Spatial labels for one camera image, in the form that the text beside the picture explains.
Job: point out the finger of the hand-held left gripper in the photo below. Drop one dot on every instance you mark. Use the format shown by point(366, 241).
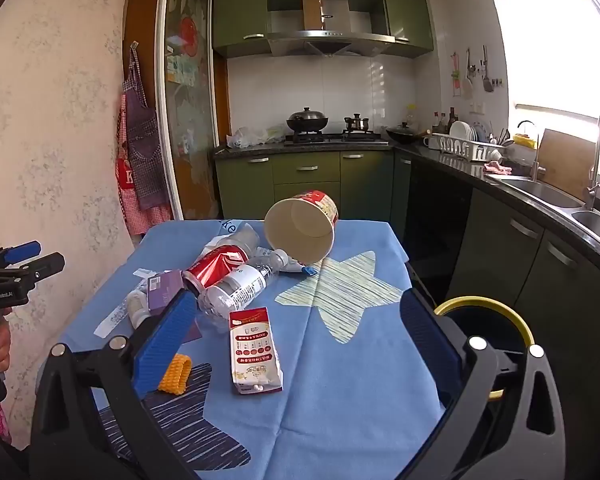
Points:
point(22, 251)
point(45, 264)

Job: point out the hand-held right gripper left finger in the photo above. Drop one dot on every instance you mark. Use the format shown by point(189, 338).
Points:
point(162, 345)

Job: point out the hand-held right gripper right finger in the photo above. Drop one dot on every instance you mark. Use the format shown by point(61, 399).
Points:
point(427, 345)

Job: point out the purple cardboard box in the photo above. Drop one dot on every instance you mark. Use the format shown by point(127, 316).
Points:
point(162, 287)

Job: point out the yellow rimmed trash bin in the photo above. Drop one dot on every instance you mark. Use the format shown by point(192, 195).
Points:
point(485, 320)

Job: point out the white red milk carton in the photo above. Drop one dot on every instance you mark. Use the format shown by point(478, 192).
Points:
point(252, 350)

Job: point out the red soda can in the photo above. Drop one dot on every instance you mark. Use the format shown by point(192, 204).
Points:
point(215, 265)

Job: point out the clear plastic water bottle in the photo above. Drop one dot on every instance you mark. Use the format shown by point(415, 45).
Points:
point(240, 285)

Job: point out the white blue toothpaste tube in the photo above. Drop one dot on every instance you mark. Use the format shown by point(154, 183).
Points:
point(295, 266)

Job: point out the red paper noodle cup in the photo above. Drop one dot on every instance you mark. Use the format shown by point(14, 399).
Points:
point(300, 235)

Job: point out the yellow foam net sleeve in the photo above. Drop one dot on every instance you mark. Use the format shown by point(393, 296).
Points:
point(175, 375)

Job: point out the clear printed plastic wrapper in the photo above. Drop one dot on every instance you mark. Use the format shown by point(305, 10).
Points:
point(111, 321)

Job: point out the blue star print tablecloth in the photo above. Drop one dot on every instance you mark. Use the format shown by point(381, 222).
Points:
point(360, 385)

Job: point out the red checked apron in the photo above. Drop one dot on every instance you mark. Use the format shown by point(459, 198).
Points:
point(127, 190)

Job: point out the dark kitchen cabinets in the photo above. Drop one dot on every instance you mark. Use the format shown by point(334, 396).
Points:
point(490, 240)

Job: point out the clear plastic cup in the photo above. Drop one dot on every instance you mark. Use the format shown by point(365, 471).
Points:
point(242, 237)

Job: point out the purple checked apron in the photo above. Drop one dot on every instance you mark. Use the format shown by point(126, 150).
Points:
point(142, 135)

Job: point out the black kitchen countertop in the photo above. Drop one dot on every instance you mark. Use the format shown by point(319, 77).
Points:
point(460, 167)

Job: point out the pink dish cloth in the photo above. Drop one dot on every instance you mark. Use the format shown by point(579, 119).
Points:
point(497, 168)

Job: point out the steel double sink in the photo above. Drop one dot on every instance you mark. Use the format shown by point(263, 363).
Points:
point(545, 192)

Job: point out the white dish rack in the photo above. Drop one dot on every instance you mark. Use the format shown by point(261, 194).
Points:
point(462, 151)

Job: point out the green lower kitchen cabinets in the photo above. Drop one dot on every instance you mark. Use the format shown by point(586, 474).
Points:
point(305, 180)

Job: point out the green kitchen cabinets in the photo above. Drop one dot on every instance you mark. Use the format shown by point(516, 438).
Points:
point(305, 180)
point(240, 10)

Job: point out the sliding glass door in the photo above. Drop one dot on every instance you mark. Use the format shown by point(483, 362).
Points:
point(190, 110)

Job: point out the black frying pan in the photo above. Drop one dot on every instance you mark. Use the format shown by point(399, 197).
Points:
point(402, 134)

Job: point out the small steel faucet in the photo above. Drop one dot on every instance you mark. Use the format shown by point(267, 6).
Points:
point(534, 160)

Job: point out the stack of white plates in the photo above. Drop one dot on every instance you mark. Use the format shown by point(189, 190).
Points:
point(462, 131)

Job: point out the white plastic bag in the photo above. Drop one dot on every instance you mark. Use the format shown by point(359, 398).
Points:
point(247, 137)

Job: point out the yellow container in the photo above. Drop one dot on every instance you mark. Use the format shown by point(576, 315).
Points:
point(525, 142)

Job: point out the black gas stove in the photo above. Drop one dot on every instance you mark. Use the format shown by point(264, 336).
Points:
point(335, 138)

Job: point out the wooden cutting board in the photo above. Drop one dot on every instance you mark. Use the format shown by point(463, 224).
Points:
point(567, 165)

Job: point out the steel pot with lid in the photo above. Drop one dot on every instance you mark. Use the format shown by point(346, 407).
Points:
point(357, 123)

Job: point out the black wok with lid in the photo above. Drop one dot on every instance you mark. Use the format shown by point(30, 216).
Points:
point(307, 121)

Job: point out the hanging metal spatula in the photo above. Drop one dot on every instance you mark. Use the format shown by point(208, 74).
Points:
point(488, 82)

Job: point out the hanging kitchen utensil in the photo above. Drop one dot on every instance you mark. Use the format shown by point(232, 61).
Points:
point(470, 67)

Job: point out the green upper kitchen cabinets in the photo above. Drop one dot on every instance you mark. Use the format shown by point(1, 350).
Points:
point(240, 10)

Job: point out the steel range hood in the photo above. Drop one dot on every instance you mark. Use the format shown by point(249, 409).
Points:
point(325, 36)

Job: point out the bright window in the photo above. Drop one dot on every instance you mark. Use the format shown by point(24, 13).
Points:
point(555, 35)

